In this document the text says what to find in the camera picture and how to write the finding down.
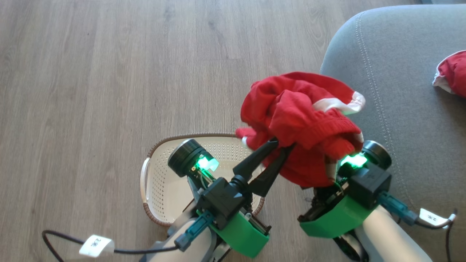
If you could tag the red garment with white trim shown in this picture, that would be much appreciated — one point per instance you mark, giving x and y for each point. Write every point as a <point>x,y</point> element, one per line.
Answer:
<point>291,109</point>
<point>455,72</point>

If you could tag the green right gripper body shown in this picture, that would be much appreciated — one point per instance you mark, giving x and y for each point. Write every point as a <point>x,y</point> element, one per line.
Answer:
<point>338,218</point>

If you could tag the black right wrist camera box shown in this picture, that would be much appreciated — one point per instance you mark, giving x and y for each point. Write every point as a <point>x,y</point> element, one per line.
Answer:
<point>371,185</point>

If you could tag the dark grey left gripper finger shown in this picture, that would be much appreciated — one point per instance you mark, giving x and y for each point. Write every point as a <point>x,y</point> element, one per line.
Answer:
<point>255,160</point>
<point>271,174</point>

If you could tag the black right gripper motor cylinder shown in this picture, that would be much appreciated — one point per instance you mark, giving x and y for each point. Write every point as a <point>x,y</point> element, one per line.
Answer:
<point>378,153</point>

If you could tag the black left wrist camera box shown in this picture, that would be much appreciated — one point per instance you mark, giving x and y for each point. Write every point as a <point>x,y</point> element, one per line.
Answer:
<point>220,198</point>

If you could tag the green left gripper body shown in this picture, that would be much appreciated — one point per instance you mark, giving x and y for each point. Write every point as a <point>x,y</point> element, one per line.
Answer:
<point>240,236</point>

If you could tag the pink plastic laundry basket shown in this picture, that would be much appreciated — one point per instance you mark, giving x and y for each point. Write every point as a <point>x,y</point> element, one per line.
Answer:
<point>160,182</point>

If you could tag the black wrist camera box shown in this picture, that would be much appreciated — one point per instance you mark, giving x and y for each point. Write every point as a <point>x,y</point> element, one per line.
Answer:
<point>371,185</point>
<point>220,198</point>

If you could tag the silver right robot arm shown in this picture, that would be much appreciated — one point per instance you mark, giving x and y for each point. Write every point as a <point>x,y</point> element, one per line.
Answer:
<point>386,240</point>

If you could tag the grey fabric sofa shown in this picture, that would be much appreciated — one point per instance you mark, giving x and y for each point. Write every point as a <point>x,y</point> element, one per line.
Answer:
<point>400,91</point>

